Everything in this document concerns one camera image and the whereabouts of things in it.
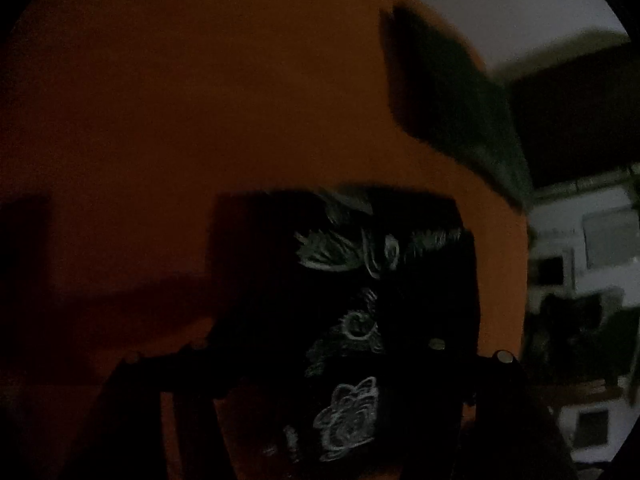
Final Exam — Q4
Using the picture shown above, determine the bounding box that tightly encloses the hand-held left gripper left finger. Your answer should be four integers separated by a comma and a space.
65, 339, 237, 480

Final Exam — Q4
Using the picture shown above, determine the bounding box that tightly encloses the dark green sweater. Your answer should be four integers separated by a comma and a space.
380, 5, 533, 208

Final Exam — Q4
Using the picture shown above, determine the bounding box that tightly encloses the dark cloth heap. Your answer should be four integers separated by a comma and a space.
540, 292, 640, 391

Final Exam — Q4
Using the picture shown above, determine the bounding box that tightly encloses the orange blanket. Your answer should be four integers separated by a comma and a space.
0, 0, 531, 480

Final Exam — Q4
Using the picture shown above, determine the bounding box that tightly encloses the black printed garment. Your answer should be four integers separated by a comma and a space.
210, 187, 481, 480

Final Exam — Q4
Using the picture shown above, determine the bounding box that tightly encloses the brown wooden wardrobe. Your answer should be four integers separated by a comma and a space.
505, 30, 640, 191

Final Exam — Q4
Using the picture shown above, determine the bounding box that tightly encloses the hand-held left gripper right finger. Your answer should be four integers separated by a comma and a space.
420, 335, 581, 480

